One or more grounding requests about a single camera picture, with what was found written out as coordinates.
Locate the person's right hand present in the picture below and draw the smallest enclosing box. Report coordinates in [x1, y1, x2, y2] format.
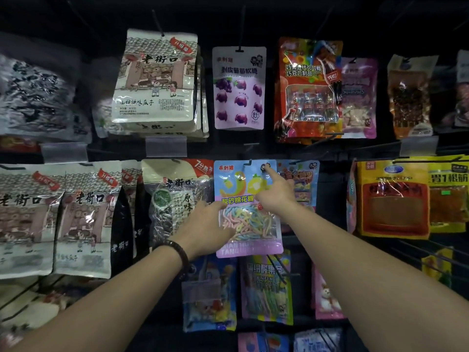
[255, 166, 298, 217]

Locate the person's left hand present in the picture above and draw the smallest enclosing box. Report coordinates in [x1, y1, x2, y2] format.
[171, 200, 237, 261]

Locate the pastel sour candy packet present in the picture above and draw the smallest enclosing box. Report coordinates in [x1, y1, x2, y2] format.
[213, 160, 285, 259]

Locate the person's left forearm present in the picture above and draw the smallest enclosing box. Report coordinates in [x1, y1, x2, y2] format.
[7, 245, 185, 352]

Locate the person's right forearm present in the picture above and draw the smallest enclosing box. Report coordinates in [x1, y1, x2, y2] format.
[288, 203, 469, 352]

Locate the blue toy candy packet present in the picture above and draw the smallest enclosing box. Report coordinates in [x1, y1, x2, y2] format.
[182, 253, 238, 333]

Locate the clear window seed packet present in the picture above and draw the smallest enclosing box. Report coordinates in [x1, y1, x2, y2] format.
[141, 159, 215, 250]

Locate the pink green strip candy packet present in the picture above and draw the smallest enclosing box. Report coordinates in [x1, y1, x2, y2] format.
[240, 250, 294, 326]

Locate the blue colourful gummy packet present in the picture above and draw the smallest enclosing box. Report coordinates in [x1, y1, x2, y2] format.
[276, 160, 320, 232]

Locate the black seed packet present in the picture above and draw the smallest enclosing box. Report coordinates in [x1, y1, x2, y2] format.
[109, 160, 143, 277]

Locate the clear price tag holder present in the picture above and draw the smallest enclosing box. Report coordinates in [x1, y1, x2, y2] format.
[145, 136, 188, 158]
[40, 142, 89, 164]
[399, 136, 439, 157]

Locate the pink blue candy packet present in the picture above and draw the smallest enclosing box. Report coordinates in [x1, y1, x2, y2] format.
[238, 331, 294, 352]

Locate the pink marshmallow packet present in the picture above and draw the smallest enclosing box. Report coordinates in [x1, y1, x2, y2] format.
[311, 265, 347, 320]

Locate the thin pink packet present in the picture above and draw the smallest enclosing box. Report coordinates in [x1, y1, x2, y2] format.
[346, 159, 358, 234]

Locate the pale blue candy packet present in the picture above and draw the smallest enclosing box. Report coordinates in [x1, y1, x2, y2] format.
[293, 328, 343, 352]

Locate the cream seed packet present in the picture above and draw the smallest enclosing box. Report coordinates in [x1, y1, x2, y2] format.
[0, 164, 66, 280]
[53, 161, 124, 279]

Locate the purple grape gummy packet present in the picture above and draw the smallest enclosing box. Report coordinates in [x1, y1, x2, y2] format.
[212, 46, 267, 132]

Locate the orange bottle candy packet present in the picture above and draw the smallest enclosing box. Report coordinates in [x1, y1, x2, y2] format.
[274, 37, 344, 144]

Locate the stack of cream seed packets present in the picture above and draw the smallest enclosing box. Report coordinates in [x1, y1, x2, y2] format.
[111, 29, 210, 140]

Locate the yellow orange snack packet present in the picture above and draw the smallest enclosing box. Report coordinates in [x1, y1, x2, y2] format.
[356, 160, 432, 240]

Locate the blurred white packet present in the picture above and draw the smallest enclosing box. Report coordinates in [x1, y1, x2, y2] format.
[91, 58, 122, 138]

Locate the black peg hook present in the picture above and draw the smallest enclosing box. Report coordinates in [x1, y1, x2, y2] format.
[151, 10, 166, 37]
[235, 5, 247, 53]

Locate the small yellow packet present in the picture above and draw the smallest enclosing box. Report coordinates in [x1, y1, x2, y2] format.
[421, 247, 455, 289]

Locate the cream packets pile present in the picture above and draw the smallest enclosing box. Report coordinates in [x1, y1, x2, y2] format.
[0, 278, 74, 352]

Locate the yellow green label packet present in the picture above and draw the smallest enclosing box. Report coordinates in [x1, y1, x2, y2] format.
[426, 155, 469, 233]

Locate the brown dried snack packet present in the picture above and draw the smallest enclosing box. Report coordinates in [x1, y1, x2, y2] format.
[387, 54, 439, 140]

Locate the grey white snack packet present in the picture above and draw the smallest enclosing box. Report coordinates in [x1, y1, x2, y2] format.
[0, 51, 93, 144]

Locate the pale edge snack packet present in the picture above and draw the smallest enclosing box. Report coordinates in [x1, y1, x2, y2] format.
[454, 50, 469, 128]

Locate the dark beaded bracelet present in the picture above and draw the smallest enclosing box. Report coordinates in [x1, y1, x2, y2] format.
[153, 240, 195, 280]

